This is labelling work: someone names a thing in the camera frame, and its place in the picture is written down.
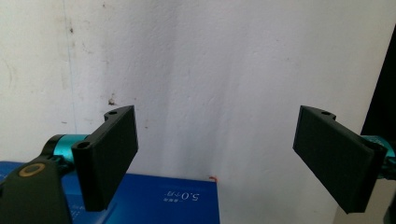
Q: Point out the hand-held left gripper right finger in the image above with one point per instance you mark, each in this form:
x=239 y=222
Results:
x=339 y=158

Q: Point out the dark curtain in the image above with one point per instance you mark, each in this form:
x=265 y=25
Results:
x=382 y=93

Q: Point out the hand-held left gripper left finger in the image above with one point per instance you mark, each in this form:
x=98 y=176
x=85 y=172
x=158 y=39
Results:
x=106 y=155

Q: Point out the blue cardboard box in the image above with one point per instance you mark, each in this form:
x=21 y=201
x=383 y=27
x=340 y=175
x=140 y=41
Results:
x=155 y=199

